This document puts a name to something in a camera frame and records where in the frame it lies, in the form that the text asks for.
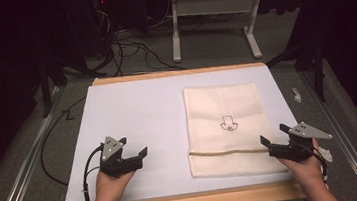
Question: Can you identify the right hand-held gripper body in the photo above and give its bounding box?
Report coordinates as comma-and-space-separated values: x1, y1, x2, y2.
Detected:
265, 118, 335, 166

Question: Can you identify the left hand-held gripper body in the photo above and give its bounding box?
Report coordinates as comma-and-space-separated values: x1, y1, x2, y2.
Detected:
96, 133, 146, 180

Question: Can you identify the cream cloth with line drawing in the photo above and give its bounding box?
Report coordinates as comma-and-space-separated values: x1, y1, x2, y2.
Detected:
180, 77, 290, 184

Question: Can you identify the person's left hand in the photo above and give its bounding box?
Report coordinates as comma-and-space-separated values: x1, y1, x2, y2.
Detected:
90, 165, 140, 201

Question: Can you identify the person's right hand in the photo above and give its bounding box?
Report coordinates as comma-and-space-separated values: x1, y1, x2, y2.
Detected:
274, 137, 329, 201

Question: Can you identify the white paper scrap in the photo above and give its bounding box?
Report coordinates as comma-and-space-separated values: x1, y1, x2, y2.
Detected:
317, 145, 335, 164

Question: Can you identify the white table mat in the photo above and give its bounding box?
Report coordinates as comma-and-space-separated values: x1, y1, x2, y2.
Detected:
50, 62, 305, 201

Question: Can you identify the small crumpled white scrap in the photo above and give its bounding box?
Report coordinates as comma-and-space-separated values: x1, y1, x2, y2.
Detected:
291, 87, 303, 105

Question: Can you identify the black stand leg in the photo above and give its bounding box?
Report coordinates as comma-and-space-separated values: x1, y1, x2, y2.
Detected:
34, 53, 73, 120

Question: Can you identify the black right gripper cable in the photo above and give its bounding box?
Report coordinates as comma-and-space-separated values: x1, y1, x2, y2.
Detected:
299, 138, 330, 184

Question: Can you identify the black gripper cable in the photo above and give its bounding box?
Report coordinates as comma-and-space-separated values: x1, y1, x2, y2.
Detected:
299, 138, 330, 184
77, 143, 111, 201

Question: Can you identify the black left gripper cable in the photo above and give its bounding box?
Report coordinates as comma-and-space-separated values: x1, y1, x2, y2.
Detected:
77, 143, 111, 201

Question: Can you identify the metal floor rail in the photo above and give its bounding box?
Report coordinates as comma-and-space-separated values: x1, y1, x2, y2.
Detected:
298, 64, 357, 201
0, 84, 77, 201

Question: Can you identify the dark stand frame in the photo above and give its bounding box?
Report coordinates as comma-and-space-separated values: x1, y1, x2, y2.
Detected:
262, 28, 332, 109

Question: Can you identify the long black floor cable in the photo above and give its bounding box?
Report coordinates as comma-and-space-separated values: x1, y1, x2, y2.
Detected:
34, 96, 97, 190

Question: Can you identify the tangle of black cables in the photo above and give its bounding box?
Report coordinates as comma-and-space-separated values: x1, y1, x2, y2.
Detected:
88, 0, 187, 80

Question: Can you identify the white metal desk frame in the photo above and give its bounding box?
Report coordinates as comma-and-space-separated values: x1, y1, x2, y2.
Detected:
166, 0, 315, 69

